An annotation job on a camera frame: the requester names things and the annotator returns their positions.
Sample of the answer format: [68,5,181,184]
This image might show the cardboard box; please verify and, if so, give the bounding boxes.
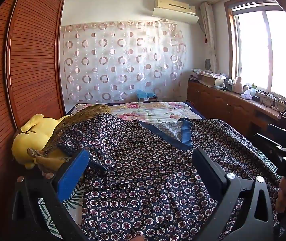
[199,75,225,87]

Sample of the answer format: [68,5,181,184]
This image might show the golden brown patterned cloth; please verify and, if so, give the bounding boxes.
[27,105,113,179]

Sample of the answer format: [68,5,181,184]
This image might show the leaf print bedsheet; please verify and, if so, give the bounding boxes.
[37,153,280,241]

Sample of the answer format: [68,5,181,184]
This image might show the floral table cover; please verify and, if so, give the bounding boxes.
[191,68,230,79]

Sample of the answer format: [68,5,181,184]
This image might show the white plastic bag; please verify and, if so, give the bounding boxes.
[241,88,253,100]

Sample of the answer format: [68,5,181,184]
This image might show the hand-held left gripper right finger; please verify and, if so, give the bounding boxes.
[192,147,281,241]

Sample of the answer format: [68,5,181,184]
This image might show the beige window curtain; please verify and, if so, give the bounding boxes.
[200,2,220,72]

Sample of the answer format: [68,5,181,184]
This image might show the navy circle patterned garment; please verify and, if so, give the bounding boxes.
[39,112,284,241]

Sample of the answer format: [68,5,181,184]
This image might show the wooden wardrobe doors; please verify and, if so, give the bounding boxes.
[0,0,66,241]

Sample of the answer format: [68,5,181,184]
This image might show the cream wall air conditioner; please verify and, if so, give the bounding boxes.
[153,0,199,24]

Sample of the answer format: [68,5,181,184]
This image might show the circle patterned sheer curtain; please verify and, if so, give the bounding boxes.
[60,20,187,103]

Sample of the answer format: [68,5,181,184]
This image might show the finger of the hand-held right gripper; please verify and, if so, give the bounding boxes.
[253,133,286,160]
[267,123,286,148]

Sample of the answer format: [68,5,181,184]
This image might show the wooden sideboard cabinet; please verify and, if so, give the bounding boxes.
[187,79,286,141]

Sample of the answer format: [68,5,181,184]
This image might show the floral quilt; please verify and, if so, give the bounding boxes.
[69,102,206,143]

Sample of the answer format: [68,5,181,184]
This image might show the wooden framed window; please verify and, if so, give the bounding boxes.
[224,0,286,111]

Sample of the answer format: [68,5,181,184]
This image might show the person's right hand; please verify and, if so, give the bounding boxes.
[276,176,286,214]

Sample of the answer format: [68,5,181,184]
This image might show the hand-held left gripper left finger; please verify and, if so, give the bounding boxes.
[12,148,91,241]

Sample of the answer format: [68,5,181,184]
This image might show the white plastic jug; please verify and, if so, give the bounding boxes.
[233,77,244,94]

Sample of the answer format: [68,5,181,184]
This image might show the yellow plush toy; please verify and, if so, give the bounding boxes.
[11,114,71,169]

